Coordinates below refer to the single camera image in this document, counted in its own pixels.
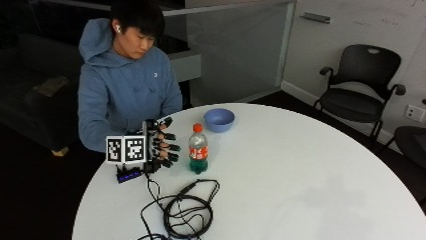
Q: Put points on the green soda bottle red label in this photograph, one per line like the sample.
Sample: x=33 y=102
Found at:
x=198 y=150

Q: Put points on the black hub with blue lights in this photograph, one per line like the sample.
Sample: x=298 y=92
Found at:
x=129 y=174

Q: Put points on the white marker cube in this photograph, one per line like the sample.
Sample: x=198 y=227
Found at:
x=126 y=148

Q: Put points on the blue bowl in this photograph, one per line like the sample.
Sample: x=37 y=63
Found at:
x=218 y=120

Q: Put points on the the person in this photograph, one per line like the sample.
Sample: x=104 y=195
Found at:
x=126 y=86

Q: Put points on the grey cushion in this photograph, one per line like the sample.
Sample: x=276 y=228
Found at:
x=51 y=86

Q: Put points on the white earbud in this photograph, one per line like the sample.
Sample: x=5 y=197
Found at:
x=117 y=28

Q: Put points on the dark sofa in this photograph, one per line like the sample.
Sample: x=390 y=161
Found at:
x=35 y=90

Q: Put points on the black office chair with armrests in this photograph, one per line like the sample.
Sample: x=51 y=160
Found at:
x=359 y=90

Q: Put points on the glass partition with metal frame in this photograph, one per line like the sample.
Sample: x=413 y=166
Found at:
x=234 y=53

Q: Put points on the grey wall-mounted holder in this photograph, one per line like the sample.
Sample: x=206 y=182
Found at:
x=314 y=17

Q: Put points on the white wall socket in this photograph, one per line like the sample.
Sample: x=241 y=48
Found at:
x=414 y=113

